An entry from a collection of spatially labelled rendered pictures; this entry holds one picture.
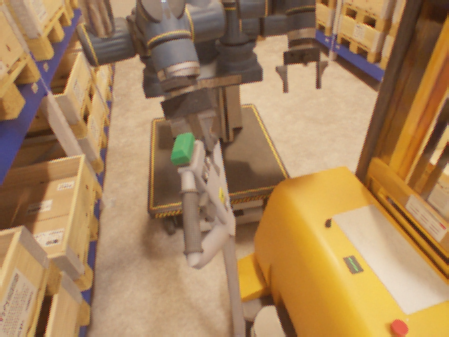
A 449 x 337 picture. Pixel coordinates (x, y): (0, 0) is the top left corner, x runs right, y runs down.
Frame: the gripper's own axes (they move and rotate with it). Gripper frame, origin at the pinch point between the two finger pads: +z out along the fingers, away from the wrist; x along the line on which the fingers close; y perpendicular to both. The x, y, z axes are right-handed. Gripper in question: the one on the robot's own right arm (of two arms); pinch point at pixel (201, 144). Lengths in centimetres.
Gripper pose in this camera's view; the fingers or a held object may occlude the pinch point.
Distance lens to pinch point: 77.5
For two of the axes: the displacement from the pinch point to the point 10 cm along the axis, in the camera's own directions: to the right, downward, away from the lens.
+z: 2.8, 9.5, 1.6
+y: 2.3, -2.3, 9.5
